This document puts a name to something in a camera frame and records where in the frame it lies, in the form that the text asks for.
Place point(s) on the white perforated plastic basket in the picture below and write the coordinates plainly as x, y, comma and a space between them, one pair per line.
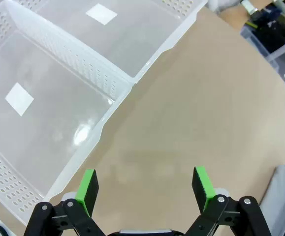
46, 123
132, 44

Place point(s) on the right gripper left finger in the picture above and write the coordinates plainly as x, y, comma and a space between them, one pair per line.
85, 189

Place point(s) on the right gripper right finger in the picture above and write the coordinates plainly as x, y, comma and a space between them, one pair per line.
202, 186

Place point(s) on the white square sticker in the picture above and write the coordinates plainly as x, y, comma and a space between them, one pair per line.
101, 14
19, 99

